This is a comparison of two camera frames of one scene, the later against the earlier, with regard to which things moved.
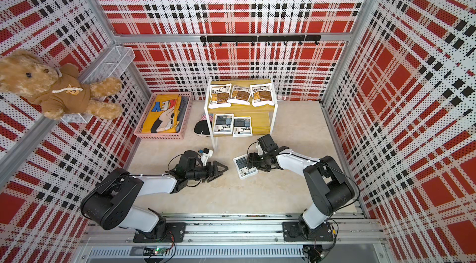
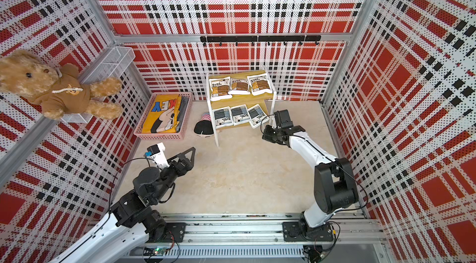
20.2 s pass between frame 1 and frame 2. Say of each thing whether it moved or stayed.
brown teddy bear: stayed
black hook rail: stayed
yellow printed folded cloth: stayed
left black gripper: moved
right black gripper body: moved
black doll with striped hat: stayed
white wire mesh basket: stayed
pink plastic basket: stayed
